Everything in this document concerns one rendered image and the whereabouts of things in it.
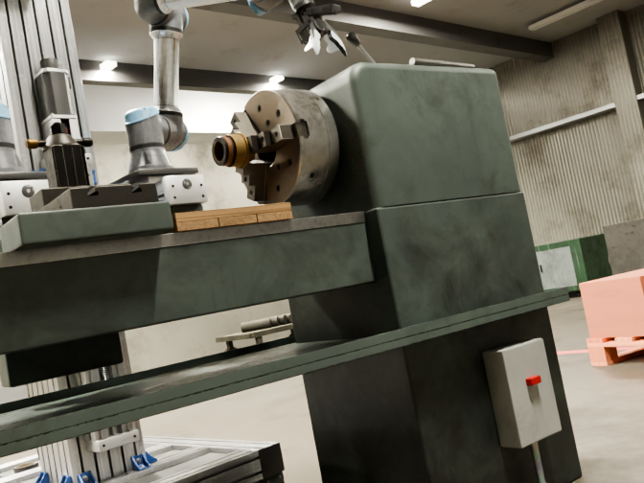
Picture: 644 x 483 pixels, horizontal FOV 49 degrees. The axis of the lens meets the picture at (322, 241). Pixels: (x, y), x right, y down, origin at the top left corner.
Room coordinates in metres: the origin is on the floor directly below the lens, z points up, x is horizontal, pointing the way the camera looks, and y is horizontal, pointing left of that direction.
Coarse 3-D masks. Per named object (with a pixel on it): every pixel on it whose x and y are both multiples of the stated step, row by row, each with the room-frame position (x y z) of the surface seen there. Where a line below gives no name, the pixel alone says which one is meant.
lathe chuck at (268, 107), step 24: (264, 96) 1.85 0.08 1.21; (288, 96) 1.81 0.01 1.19; (264, 120) 1.87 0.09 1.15; (288, 120) 1.78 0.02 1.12; (312, 120) 1.79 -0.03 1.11; (288, 144) 1.80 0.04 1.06; (312, 144) 1.78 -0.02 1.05; (288, 168) 1.81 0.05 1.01; (312, 168) 1.80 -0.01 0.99; (288, 192) 1.83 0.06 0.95; (312, 192) 1.87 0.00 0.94
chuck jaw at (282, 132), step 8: (272, 128) 1.78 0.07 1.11; (280, 128) 1.75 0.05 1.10; (288, 128) 1.77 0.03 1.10; (296, 128) 1.76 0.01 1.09; (304, 128) 1.78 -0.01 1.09; (248, 136) 1.79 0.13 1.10; (256, 136) 1.80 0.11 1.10; (264, 136) 1.78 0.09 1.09; (272, 136) 1.78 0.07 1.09; (280, 136) 1.75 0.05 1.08; (288, 136) 1.76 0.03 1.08; (296, 136) 1.77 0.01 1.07; (304, 136) 1.77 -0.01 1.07; (256, 144) 1.79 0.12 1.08; (264, 144) 1.78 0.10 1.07; (272, 144) 1.79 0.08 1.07; (280, 144) 1.79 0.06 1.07; (256, 152) 1.82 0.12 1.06
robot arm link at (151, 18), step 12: (144, 0) 2.29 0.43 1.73; (156, 0) 2.27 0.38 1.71; (168, 0) 2.27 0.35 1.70; (180, 0) 2.26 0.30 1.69; (192, 0) 2.25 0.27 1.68; (204, 0) 2.24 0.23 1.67; (216, 0) 2.23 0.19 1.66; (228, 0) 2.23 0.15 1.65; (252, 0) 2.23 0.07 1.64; (144, 12) 2.32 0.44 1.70; (156, 12) 2.31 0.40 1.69; (168, 12) 2.32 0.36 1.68
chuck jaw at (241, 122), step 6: (234, 114) 1.91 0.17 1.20; (240, 114) 1.91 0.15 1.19; (246, 114) 1.92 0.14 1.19; (234, 120) 1.91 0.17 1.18; (240, 120) 1.89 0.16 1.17; (246, 120) 1.90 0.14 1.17; (252, 120) 1.92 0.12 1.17; (234, 126) 1.88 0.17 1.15; (240, 126) 1.87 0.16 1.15; (246, 126) 1.88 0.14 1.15; (252, 126) 1.89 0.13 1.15; (234, 132) 1.85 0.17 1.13; (246, 132) 1.87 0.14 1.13; (252, 132) 1.88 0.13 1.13; (258, 132) 1.89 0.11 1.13
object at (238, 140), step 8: (224, 136) 1.79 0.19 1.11; (232, 136) 1.79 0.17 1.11; (240, 136) 1.80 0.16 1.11; (216, 144) 1.81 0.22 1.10; (224, 144) 1.77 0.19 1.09; (232, 144) 1.78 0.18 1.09; (240, 144) 1.79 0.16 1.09; (248, 144) 1.80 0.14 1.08; (216, 152) 1.82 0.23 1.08; (224, 152) 1.77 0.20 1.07; (232, 152) 1.78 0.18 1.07; (240, 152) 1.79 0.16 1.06; (248, 152) 1.80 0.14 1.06; (216, 160) 1.81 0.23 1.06; (224, 160) 1.78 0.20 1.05; (232, 160) 1.80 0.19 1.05; (240, 160) 1.80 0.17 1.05; (248, 160) 1.84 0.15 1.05; (240, 168) 1.84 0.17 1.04
